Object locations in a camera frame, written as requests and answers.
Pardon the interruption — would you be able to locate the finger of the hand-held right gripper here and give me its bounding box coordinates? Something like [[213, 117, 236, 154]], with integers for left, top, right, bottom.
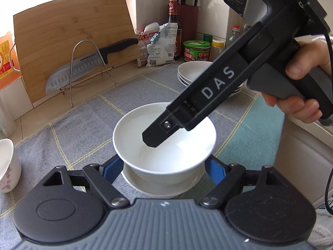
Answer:
[[142, 111, 184, 149]]

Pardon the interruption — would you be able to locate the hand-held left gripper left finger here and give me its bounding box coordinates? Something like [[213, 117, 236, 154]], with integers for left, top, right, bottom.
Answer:
[[43, 155, 130, 210]]

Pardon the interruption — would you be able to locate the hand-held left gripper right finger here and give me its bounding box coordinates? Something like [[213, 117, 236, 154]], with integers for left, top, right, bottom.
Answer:
[[199, 155, 285, 209]]

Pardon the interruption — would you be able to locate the white floral bowl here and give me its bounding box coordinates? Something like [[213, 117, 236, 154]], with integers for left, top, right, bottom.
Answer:
[[113, 102, 217, 185], [121, 161, 203, 199], [0, 139, 22, 193]]

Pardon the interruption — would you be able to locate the person's right hand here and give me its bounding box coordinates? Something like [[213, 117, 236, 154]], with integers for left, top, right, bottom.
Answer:
[[261, 38, 333, 124]]

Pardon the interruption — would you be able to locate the yellow lid spice jar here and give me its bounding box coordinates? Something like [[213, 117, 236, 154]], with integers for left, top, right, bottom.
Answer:
[[211, 39, 225, 61]]

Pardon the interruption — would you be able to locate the clear bottle red cap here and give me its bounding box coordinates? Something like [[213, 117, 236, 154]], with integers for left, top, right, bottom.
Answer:
[[225, 25, 240, 50]]

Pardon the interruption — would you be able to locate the green lid sauce jar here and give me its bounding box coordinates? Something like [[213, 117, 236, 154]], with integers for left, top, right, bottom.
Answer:
[[183, 40, 211, 63]]

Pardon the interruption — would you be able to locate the grey teal checked mat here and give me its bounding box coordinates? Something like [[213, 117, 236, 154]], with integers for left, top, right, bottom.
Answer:
[[0, 68, 287, 240]]

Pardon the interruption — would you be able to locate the dark red knife block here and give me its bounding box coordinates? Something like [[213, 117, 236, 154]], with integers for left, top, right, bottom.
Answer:
[[177, 4, 199, 42]]

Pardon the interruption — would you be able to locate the white crumpled food bag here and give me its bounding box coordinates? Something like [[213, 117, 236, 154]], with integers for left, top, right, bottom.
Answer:
[[146, 23, 179, 68]]

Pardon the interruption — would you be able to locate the dark soy sauce bottle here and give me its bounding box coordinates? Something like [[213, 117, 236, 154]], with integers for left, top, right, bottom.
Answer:
[[166, 0, 182, 60]]

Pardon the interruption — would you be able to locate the red white food packet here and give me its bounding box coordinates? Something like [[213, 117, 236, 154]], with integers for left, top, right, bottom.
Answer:
[[137, 30, 151, 67]]

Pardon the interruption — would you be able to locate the white knit cloth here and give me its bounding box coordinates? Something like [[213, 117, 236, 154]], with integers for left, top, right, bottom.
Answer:
[[317, 207, 333, 250]]

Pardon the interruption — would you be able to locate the bamboo cutting board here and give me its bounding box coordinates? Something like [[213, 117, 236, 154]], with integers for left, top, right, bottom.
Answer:
[[9, 0, 139, 105]]

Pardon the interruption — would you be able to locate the orange cooking wine bottle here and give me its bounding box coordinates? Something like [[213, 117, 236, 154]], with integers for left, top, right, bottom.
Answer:
[[0, 31, 20, 91]]

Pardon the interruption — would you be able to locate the steel wire rack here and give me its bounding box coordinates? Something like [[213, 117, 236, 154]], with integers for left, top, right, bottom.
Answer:
[[60, 40, 118, 107]]

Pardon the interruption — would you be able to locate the black handled kitchen knife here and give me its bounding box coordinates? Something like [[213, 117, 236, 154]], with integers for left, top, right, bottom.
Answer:
[[45, 38, 138, 95]]

